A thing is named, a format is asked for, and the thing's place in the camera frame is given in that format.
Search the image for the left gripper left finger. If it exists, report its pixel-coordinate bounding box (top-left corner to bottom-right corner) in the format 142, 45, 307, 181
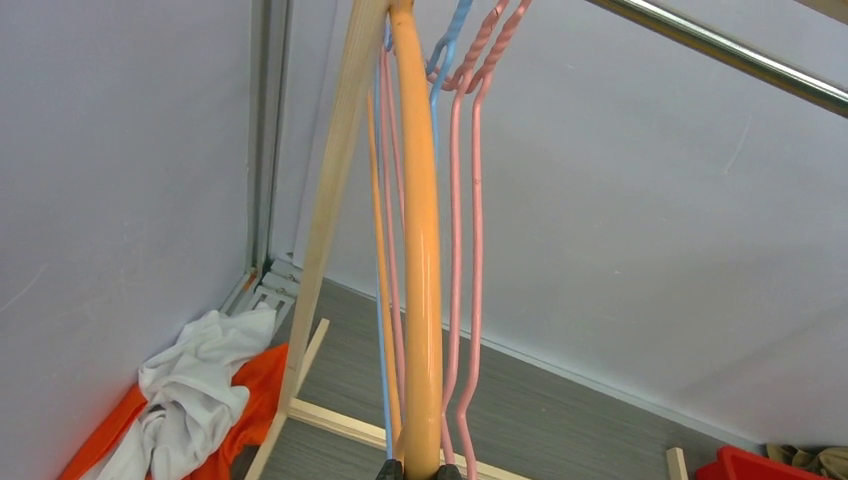
375, 459, 404, 480

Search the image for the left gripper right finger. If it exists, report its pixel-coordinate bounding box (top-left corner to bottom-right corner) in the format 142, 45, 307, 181
434, 464, 463, 480

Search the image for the orange hanger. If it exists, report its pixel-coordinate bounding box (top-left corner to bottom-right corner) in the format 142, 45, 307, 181
378, 1, 443, 479

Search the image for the orange cloth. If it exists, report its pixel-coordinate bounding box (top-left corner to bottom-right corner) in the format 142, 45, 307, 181
59, 344, 288, 480

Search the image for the white cloth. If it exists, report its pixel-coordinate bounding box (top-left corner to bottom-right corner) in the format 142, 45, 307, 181
81, 302, 277, 479

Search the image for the red plastic bin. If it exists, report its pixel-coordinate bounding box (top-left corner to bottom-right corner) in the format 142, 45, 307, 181
695, 446, 825, 480

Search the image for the tan brown garment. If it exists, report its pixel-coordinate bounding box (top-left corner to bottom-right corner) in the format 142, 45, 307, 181
765, 444, 847, 480

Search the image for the wooden clothes rack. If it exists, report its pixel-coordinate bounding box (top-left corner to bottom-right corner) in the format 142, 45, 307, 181
245, 1, 847, 479

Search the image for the blue wire hanger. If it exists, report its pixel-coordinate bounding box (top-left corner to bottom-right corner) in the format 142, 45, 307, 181
372, 0, 476, 462

